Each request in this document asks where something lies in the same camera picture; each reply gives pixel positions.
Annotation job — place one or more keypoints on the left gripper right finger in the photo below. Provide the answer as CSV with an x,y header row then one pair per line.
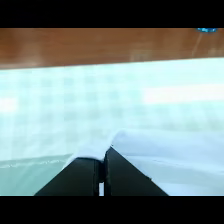
x,y
128,176

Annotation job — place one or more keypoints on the light blue shirt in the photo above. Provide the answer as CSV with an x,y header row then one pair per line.
x,y
166,156

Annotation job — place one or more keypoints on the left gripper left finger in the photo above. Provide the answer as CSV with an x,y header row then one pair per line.
x,y
75,178

